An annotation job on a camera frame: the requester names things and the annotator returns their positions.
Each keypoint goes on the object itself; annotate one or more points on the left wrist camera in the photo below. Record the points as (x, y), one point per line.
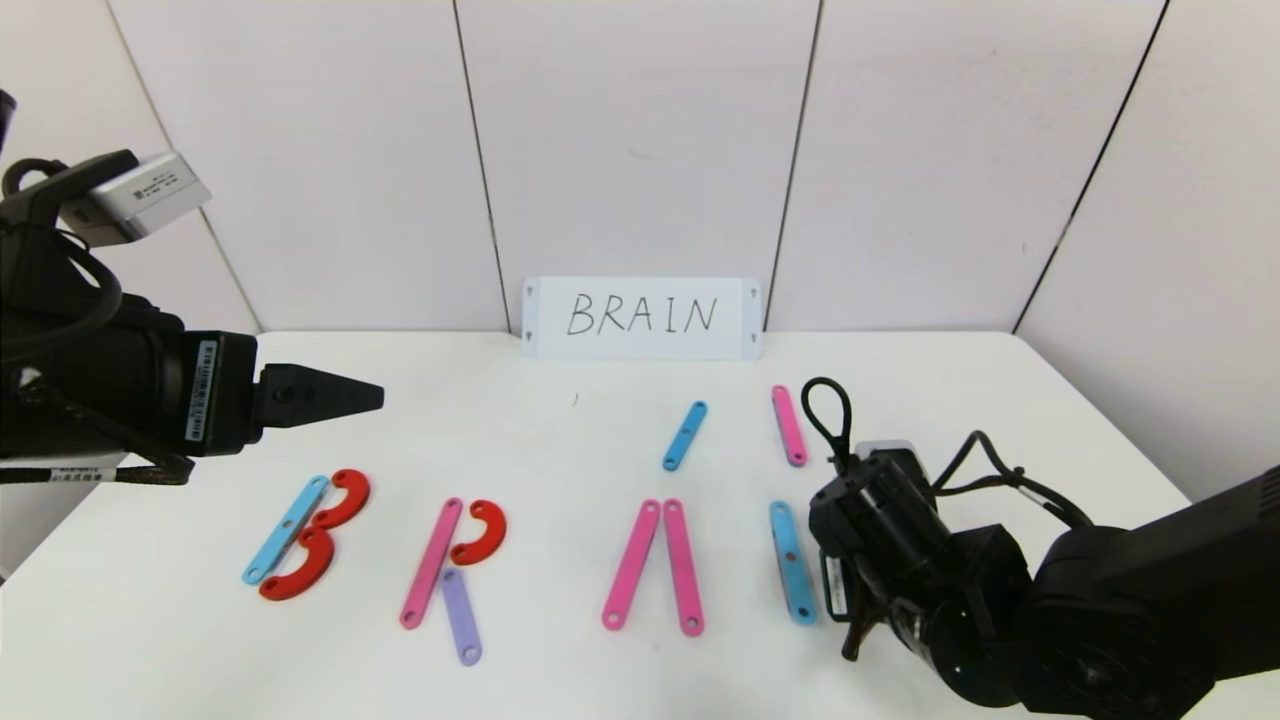
(150, 195)

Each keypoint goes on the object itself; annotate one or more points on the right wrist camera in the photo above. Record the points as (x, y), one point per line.
(885, 450)

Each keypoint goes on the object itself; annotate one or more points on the white sign reading BRAIN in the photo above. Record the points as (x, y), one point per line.
(640, 318)

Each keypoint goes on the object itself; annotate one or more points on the small red curved piece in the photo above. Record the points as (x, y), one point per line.
(490, 535)

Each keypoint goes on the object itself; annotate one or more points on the red curved plastic piece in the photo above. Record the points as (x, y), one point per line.
(312, 572)
(352, 498)

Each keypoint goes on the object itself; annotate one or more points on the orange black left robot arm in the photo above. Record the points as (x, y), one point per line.
(70, 360)

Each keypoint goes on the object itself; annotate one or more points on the blue plastic bar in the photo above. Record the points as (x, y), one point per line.
(686, 435)
(285, 530)

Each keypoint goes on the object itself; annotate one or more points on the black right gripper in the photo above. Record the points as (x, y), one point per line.
(836, 588)

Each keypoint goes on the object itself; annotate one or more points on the pink plastic bar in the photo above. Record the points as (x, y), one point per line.
(430, 565)
(789, 425)
(683, 570)
(632, 565)

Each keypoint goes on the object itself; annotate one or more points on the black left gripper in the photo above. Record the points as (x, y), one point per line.
(222, 392)

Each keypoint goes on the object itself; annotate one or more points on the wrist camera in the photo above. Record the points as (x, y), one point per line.
(150, 195)
(885, 450)

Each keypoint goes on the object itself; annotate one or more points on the blue bar with orange dot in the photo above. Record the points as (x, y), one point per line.
(790, 570)

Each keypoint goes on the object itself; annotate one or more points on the short purple plastic bar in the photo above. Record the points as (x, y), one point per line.
(462, 620)

